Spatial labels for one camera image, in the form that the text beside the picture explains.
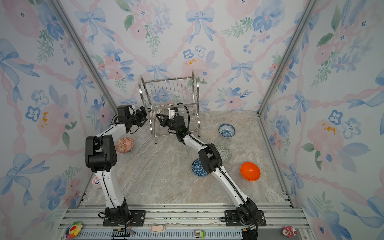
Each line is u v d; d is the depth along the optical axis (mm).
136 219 732
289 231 675
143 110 919
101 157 558
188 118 830
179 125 869
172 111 942
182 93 1170
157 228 700
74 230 693
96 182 748
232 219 728
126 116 814
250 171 865
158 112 980
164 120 928
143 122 980
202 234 687
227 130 1067
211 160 741
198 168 900
